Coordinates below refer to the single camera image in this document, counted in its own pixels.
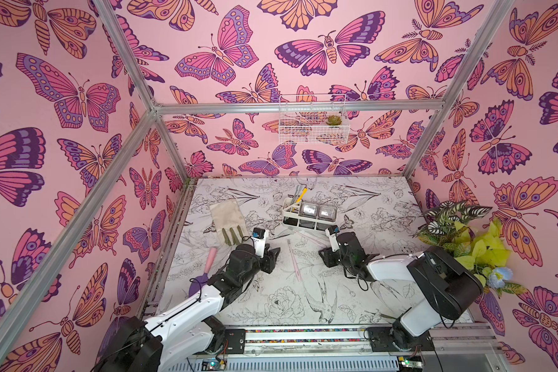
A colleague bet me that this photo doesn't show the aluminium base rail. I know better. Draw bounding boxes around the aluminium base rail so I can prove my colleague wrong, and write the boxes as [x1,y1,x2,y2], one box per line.
[106,322,512,372]

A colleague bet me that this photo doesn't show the cream toothbrush holder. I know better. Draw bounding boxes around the cream toothbrush holder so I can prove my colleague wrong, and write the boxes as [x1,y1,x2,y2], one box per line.
[282,198,338,231]

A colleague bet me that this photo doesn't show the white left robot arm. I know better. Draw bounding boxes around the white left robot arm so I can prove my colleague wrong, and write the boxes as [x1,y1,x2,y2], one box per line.
[92,243,281,371]

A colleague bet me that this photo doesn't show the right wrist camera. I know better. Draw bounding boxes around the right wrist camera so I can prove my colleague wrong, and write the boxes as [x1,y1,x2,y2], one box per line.
[325,225,339,252]

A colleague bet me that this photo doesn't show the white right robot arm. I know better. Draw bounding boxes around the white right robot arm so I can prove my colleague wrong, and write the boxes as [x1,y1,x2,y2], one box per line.
[319,226,485,351]

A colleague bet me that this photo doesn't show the white wire basket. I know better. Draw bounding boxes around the white wire basket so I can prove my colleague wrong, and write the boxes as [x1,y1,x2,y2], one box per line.
[277,95,350,147]

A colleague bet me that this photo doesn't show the grey toothbrush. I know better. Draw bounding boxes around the grey toothbrush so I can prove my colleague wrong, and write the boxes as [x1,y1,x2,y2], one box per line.
[291,184,304,204]

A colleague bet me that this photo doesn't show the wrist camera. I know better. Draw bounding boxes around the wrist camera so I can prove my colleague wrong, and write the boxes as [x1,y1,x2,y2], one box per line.
[252,227,268,258]
[325,225,339,252]

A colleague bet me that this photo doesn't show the beige green-fingered glove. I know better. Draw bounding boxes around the beige green-fingered glove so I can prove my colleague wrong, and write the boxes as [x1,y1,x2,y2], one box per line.
[209,198,249,246]

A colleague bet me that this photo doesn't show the pink toothbrush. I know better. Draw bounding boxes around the pink toothbrush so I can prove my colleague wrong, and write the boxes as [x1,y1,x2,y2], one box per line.
[300,232,330,247]
[287,239,302,283]

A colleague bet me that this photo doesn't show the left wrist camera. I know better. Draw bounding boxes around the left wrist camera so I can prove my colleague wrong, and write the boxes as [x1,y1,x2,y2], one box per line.
[252,227,268,258]

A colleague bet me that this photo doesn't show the yellow toothbrush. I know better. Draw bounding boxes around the yellow toothbrush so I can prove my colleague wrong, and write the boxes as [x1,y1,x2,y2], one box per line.
[296,188,308,204]

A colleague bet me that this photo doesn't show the pink cylinder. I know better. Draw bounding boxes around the pink cylinder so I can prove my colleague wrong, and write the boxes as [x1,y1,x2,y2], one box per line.
[203,247,218,276]

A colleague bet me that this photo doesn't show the artificial leafy potted plant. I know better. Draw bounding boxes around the artificial leafy potted plant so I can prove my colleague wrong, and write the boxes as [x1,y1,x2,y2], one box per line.
[415,201,527,296]

